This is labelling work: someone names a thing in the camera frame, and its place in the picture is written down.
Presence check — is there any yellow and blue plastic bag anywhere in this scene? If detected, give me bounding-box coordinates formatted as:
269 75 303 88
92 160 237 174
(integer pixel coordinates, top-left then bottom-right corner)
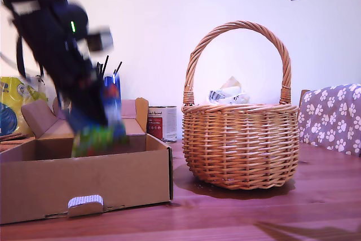
0 76 49 138

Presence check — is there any thin dark stick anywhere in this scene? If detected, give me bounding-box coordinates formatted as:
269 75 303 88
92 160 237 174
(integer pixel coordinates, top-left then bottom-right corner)
112 60 124 77
99 55 110 81

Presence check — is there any brown cardboard box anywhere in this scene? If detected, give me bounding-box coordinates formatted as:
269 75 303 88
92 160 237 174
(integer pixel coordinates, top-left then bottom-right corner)
0 97 174 225

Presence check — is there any blue and green egg bag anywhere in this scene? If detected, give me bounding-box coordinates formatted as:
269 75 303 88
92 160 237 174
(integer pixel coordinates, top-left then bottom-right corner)
71 75 130 158

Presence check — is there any woven wicker basket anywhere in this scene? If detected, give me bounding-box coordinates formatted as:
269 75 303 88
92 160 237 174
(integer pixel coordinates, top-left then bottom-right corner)
181 20 301 191

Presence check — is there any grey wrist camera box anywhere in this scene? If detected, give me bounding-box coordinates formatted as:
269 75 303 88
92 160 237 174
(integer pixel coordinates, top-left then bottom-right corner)
83 27 115 53

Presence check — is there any brown woven mat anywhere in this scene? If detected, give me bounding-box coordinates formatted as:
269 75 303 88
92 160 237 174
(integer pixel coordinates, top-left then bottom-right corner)
0 142 27 154
0 132 32 142

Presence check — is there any crumpled pale egg bag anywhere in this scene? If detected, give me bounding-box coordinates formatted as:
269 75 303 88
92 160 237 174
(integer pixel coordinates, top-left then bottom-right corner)
208 76 252 106

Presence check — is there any wooden chair frame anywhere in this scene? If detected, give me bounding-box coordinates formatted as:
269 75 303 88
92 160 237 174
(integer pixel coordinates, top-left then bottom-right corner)
299 89 311 107

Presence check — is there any paw print blanket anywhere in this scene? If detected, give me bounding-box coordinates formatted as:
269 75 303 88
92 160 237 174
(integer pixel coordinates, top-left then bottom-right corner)
297 83 361 158

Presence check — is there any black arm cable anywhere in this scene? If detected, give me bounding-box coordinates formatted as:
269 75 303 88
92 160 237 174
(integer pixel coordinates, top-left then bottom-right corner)
15 36 29 78

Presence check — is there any white and red tin can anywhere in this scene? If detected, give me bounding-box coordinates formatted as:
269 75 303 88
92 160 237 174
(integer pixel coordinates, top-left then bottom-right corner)
147 105 178 144

